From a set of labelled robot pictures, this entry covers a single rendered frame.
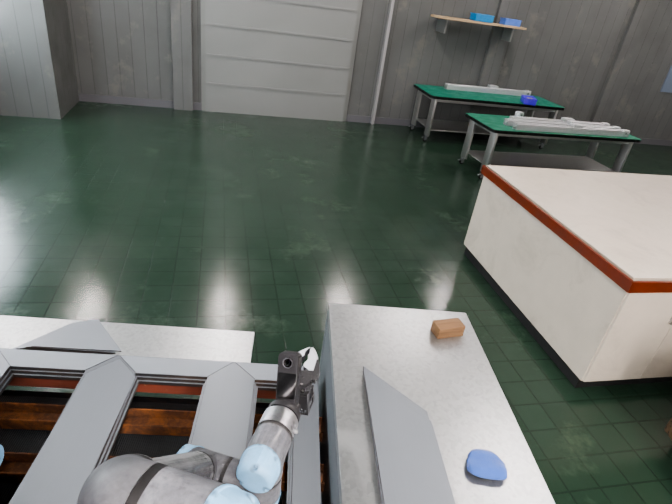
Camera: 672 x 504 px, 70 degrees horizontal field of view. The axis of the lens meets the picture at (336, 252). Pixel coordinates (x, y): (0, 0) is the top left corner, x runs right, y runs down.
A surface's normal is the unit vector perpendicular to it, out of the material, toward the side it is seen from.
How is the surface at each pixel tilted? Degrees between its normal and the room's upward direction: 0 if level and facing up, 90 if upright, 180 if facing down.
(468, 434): 0
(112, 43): 90
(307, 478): 0
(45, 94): 90
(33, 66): 90
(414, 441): 0
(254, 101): 90
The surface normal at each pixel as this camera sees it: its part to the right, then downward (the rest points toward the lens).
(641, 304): 0.19, 0.50
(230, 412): 0.13, -0.86
